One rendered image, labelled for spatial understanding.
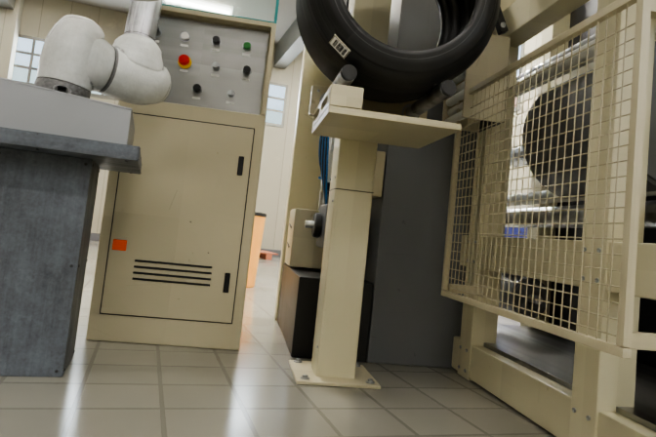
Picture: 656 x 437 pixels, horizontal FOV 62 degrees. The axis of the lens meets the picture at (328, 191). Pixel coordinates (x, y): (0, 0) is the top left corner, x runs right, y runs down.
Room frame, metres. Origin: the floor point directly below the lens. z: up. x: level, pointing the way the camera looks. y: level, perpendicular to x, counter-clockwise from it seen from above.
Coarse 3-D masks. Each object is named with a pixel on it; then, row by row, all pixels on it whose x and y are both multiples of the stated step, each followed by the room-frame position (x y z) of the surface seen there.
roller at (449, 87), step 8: (448, 80) 1.46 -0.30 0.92; (440, 88) 1.46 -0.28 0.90; (448, 88) 1.45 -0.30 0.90; (456, 88) 1.46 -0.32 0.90; (424, 96) 1.60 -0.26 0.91; (432, 96) 1.52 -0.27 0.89; (440, 96) 1.48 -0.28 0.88; (448, 96) 1.46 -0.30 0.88; (416, 104) 1.66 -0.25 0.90; (424, 104) 1.61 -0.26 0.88; (432, 104) 1.57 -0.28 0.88; (408, 112) 1.75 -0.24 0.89; (416, 112) 1.70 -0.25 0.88; (424, 112) 1.69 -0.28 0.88
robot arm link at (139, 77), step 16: (160, 0) 1.78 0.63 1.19; (128, 16) 1.75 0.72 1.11; (144, 16) 1.74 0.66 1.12; (128, 32) 1.73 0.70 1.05; (144, 32) 1.74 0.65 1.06; (128, 48) 1.68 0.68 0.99; (144, 48) 1.71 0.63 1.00; (128, 64) 1.67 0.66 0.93; (144, 64) 1.71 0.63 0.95; (160, 64) 1.76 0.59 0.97; (112, 80) 1.66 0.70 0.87; (128, 80) 1.68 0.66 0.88; (144, 80) 1.71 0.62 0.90; (160, 80) 1.75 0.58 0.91; (112, 96) 1.71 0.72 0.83; (128, 96) 1.72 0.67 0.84; (144, 96) 1.74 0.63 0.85; (160, 96) 1.78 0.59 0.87
